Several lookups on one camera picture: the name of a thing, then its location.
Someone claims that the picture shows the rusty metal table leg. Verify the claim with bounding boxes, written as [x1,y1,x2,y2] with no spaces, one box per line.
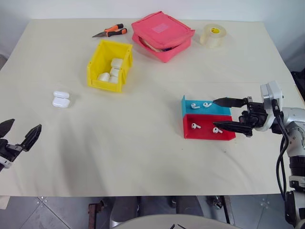
[87,202,102,229]
[222,196,236,225]

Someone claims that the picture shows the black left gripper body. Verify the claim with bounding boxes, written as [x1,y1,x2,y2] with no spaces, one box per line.
[0,137,27,166]

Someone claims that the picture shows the red plastic tray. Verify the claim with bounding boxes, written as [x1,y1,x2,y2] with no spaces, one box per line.
[183,114,237,142]

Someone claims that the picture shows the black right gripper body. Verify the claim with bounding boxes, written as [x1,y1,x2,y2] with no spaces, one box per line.
[238,96,269,135]

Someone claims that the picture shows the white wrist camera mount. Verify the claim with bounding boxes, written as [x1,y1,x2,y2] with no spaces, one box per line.
[0,156,12,169]
[260,80,284,132]

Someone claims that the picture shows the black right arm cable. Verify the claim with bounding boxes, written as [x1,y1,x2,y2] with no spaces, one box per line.
[272,98,294,201]

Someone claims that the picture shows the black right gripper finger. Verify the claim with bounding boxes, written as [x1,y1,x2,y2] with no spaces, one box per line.
[212,97,249,108]
[212,121,254,138]

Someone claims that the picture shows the pink fabric pouch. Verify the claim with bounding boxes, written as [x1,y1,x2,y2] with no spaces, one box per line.
[131,10,196,63]

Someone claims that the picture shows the yellow plastic bin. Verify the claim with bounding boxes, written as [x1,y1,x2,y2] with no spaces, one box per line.
[86,39,134,94]

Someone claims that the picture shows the blue plastic tray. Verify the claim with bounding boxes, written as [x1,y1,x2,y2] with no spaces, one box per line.
[181,94,233,117]

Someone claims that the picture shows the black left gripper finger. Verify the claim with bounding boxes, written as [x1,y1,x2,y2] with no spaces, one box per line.
[20,124,42,152]
[0,119,15,138]

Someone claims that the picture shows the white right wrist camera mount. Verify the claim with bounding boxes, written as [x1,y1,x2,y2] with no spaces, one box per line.
[260,80,284,132]

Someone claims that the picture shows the clear tape roll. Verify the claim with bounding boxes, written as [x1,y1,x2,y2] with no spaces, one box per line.
[199,23,227,49]

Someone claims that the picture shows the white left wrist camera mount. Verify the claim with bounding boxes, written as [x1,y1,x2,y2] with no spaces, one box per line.
[0,156,12,169]

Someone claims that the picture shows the orange black pliers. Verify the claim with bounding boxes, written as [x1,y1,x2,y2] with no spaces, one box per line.
[91,23,128,39]

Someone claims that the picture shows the pale rounded robot torso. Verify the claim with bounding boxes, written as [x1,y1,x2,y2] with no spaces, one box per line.
[109,213,237,229]

